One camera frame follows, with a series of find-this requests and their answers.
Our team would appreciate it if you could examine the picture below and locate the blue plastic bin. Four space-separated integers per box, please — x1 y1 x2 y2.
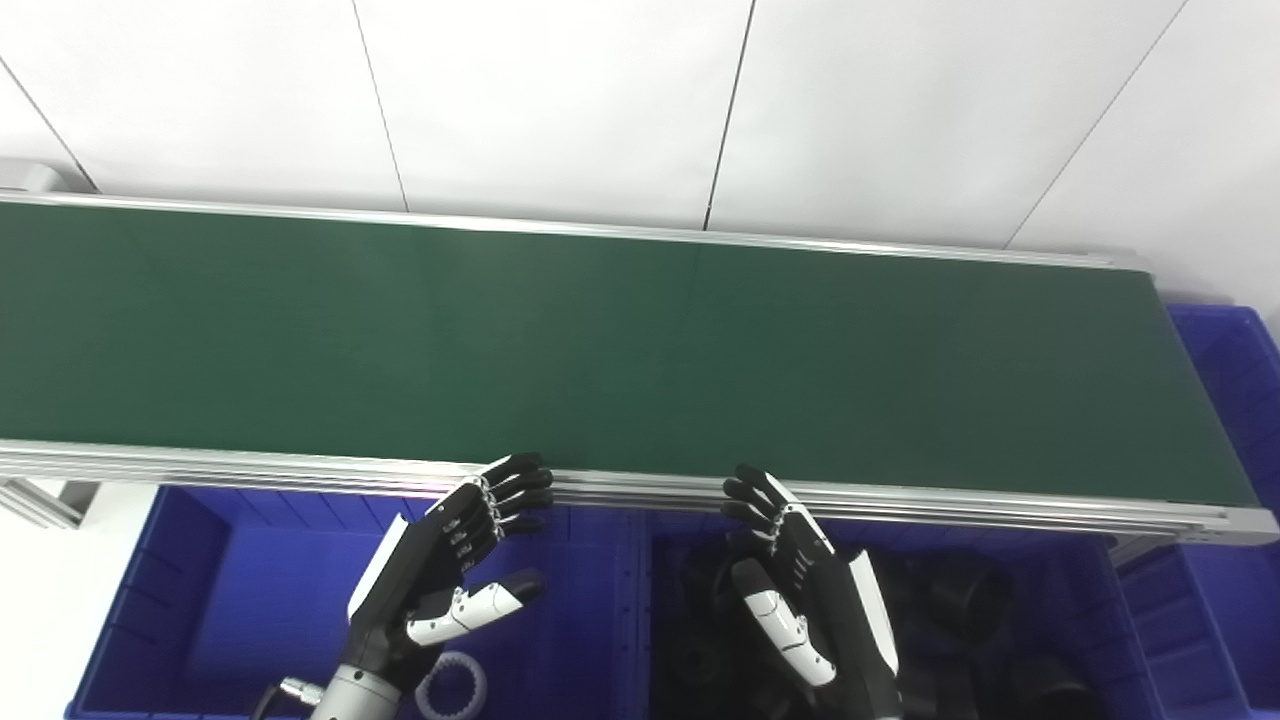
1115 303 1280 720
630 505 1171 720
65 485 651 720

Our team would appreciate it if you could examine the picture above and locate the aluminium conveyor leg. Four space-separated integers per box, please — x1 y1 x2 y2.
0 478 83 529

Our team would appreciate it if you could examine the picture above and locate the grey conveyor end cover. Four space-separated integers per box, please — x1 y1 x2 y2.
0 160 63 193

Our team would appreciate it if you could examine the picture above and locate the green conveyor belt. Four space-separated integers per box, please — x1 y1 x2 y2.
0 188 1280 547
0 200 1261 509

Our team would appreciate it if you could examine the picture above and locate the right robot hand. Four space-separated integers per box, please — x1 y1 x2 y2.
720 463 903 720

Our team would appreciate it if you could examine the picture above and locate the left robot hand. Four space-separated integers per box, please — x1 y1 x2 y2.
340 452 556 693

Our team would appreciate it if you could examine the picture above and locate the white toothed ring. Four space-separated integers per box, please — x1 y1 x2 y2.
415 652 488 720

